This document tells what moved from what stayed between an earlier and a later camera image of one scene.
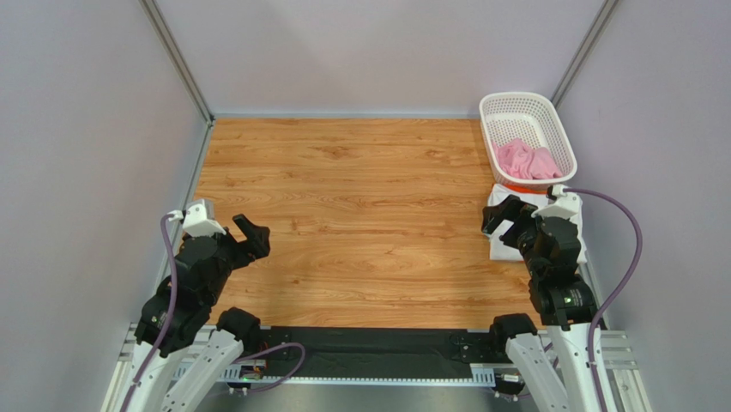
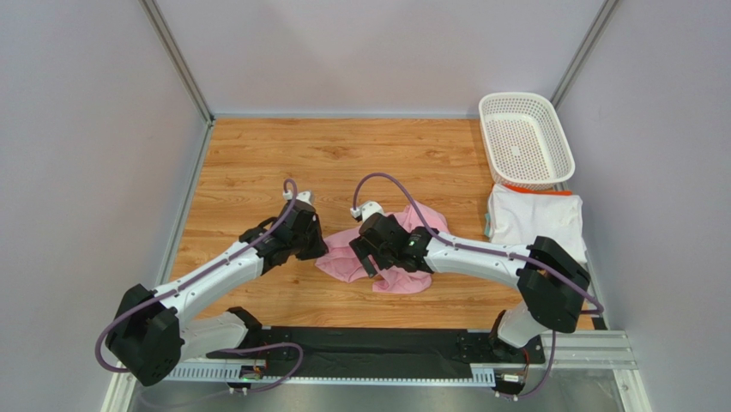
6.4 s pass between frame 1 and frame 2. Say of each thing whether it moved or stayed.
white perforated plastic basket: stayed
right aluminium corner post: stayed
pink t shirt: moved
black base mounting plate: stayed
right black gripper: moved
